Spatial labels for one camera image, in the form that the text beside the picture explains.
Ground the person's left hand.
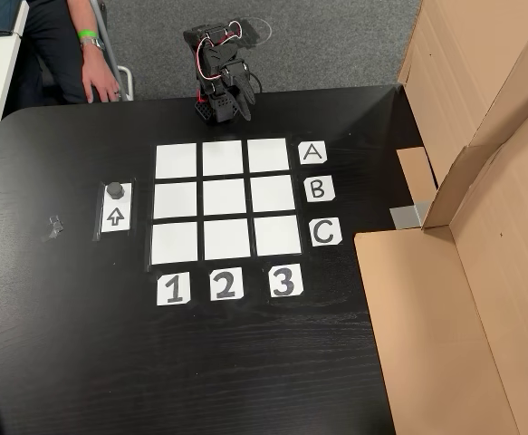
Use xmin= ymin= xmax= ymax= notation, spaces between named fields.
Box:
xmin=81 ymin=49 xmax=122 ymax=103

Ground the paper label number 1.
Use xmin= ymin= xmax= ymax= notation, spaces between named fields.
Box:
xmin=156 ymin=273 xmax=191 ymax=307

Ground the white arrow paper sheet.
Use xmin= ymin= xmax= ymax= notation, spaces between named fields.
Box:
xmin=101 ymin=182 xmax=133 ymax=234

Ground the dark tablet case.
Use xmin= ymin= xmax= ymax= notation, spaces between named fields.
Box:
xmin=0 ymin=0 xmax=26 ymax=38

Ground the person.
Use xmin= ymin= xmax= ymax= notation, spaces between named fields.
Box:
xmin=3 ymin=0 xmax=93 ymax=106

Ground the grey metal chair frame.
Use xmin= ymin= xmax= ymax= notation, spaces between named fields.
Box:
xmin=90 ymin=0 xmax=135 ymax=102

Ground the paper label letter C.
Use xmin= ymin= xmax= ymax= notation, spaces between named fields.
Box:
xmin=310 ymin=217 xmax=342 ymax=247

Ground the paper label letter A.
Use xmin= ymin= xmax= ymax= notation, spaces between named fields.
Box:
xmin=298 ymin=140 xmax=328 ymax=166

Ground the paper label letter B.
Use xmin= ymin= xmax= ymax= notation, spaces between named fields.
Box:
xmin=304 ymin=176 xmax=336 ymax=203

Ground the grey tape strip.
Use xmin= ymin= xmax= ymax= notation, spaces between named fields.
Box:
xmin=389 ymin=202 xmax=431 ymax=230

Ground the brown cardboard screen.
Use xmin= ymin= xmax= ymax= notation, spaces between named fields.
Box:
xmin=352 ymin=0 xmax=528 ymax=435

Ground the white paper grid square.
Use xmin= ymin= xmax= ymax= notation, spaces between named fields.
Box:
xmin=250 ymin=175 xmax=296 ymax=213
xmin=247 ymin=138 xmax=290 ymax=173
xmin=155 ymin=143 xmax=197 ymax=179
xmin=150 ymin=222 xmax=199 ymax=266
xmin=203 ymin=179 xmax=247 ymax=217
xmin=153 ymin=181 xmax=198 ymax=219
xmin=202 ymin=140 xmax=245 ymax=177
xmin=204 ymin=218 xmax=252 ymax=261
xmin=254 ymin=215 xmax=302 ymax=256

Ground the paper label number 2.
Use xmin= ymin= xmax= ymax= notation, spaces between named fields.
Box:
xmin=209 ymin=269 xmax=245 ymax=302

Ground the paper label number 3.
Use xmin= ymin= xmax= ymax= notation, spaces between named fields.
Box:
xmin=268 ymin=264 xmax=304 ymax=298

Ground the black cable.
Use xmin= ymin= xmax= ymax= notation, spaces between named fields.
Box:
xmin=245 ymin=69 xmax=265 ymax=95

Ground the crumpled grey tape scrap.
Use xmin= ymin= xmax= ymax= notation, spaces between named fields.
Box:
xmin=41 ymin=214 xmax=66 ymax=243

